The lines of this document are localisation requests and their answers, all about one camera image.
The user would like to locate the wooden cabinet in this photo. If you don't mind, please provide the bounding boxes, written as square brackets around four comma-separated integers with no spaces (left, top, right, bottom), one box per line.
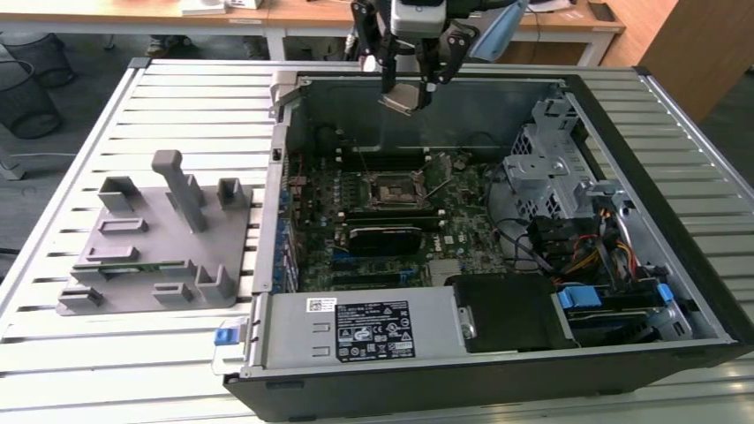
[599,0,754,125]

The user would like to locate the black graphics card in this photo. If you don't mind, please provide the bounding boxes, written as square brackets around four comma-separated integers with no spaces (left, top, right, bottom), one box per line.
[345,223,425,258]

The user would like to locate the grey power supply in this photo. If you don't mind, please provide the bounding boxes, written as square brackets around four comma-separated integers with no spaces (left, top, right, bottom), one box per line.
[249,291,477,371]

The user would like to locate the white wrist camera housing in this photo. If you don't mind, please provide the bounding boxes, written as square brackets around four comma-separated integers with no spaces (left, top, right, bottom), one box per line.
[388,0,447,40]

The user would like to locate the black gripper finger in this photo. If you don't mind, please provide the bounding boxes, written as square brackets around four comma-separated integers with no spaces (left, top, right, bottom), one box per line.
[351,0,407,95]
[411,20,480,111]

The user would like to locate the black expansion slot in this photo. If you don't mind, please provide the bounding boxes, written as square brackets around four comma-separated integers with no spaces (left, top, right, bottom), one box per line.
[331,272,407,286]

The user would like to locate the black PC case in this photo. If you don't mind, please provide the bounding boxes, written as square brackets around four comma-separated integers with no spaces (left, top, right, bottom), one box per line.
[221,70,754,423]

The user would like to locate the green motherboard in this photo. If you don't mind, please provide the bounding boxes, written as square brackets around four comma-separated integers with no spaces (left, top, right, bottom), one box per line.
[280,148,513,295]

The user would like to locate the black mesh waste bin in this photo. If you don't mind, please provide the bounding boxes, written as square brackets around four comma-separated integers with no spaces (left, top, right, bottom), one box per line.
[0,59,64,140]
[0,31,76,88]

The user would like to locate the silver CPU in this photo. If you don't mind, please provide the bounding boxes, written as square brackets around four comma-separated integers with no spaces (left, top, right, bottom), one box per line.
[376,82,429,117]

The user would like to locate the black plastic cover panel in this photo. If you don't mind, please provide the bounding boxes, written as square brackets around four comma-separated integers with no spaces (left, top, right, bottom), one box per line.
[451,272,577,355]

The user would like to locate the green RAM stick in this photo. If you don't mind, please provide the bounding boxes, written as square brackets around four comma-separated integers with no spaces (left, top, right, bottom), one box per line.
[97,260,182,273]

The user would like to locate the grey parts rack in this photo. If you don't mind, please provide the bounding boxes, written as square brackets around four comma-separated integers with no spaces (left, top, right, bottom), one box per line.
[54,148,256,317]

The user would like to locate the orange yellow power wires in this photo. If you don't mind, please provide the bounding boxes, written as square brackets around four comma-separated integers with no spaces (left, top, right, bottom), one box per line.
[557,211,640,277]

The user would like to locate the CPU socket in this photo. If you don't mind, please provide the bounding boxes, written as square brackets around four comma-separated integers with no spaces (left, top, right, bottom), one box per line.
[365,170,429,211]

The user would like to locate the metal socket cover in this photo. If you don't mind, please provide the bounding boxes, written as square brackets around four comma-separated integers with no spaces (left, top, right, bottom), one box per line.
[419,152,456,196]

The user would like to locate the silver chipset heatsink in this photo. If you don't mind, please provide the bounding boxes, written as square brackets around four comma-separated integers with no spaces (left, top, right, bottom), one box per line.
[427,259,465,287]

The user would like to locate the perforated metal drive cage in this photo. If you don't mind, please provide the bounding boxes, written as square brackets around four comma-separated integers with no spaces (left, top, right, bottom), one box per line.
[501,99,597,222]

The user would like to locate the blue case latch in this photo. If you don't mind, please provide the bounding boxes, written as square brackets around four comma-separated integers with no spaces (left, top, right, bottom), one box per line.
[213,325,244,347]

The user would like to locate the blue disk carrier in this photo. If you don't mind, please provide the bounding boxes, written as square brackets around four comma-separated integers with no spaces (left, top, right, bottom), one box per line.
[555,284,603,314]

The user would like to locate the wooden desk white frame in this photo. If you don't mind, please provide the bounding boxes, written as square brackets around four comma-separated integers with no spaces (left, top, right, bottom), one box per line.
[0,0,269,37]
[264,0,627,67]

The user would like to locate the thin black cable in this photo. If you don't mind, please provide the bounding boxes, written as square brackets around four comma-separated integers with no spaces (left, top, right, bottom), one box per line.
[491,215,559,278]

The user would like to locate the red wire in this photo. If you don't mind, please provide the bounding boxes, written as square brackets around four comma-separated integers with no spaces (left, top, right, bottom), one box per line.
[549,233,640,286]

